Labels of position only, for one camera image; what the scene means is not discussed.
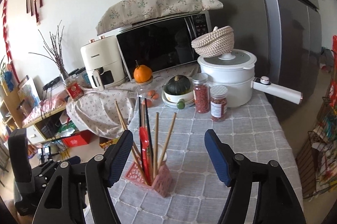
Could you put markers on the black wire rack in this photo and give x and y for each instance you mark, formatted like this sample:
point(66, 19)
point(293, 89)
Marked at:
point(316, 160)

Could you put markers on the white fruit bowl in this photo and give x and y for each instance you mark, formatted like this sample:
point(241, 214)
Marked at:
point(171, 100)

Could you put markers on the clear glass jar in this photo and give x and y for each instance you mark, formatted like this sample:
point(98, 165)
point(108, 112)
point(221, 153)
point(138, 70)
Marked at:
point(149, 92)

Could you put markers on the woven straw basket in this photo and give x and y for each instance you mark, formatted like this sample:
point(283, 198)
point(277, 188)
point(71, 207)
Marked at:
point(215, 43)

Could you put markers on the wooden chopstick in holder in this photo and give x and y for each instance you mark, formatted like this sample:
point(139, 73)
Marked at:
point(143, 115)
point(130, 142)

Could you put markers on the dark green pumpkin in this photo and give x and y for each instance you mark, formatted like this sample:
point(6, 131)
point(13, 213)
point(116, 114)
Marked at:
point(178, 85)

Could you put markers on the white electric pot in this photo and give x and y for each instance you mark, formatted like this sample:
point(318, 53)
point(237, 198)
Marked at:
point(236, 71)

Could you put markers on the grey checked tablecloth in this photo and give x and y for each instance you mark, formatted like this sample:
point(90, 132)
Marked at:
point(196, 195)

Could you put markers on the black microwave oven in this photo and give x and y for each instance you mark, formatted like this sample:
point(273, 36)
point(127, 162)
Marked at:
point(161, 43)

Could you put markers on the black chopstick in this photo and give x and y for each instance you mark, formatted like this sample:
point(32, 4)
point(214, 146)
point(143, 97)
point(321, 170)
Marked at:
point(149, 139)
point(140, 127)

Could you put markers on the dry branch bouquet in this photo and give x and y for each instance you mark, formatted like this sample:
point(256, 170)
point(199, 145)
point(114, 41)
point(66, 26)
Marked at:
point(54, 50)

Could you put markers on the cream air fryer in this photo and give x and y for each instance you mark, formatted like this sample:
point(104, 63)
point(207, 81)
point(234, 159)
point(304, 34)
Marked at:
point(103, 63)

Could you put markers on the red plastic spoon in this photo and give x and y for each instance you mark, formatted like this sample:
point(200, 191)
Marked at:
point(146, 155)

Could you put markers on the goji berry jar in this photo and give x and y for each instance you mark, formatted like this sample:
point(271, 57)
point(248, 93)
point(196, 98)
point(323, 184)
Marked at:
point(201, 92)

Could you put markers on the floral cloth on microwave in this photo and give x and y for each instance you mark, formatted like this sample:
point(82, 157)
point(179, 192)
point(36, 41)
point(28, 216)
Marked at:
point(129, 12)

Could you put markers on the light wooden chopstick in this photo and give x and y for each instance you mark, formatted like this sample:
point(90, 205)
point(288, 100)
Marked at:
point(155, 171)
point(166, 143)

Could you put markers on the labelled dried fruit jar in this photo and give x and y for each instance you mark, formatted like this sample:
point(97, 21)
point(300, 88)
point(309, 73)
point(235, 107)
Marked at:
point(218, 102)

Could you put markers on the red labelled small jar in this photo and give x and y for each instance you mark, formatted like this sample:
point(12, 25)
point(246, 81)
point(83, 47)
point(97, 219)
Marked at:
point(73, 89)

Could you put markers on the large orange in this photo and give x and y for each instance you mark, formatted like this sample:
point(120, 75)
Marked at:
point(142, 73)

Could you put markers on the grey refrigerator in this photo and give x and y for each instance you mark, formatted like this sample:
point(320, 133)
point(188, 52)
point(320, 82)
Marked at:
point(284, 35)

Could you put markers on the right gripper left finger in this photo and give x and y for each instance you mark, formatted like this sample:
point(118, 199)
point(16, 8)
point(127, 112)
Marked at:
point(63, 200)

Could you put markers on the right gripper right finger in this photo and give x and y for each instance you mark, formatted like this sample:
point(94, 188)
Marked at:
point(276, 202)

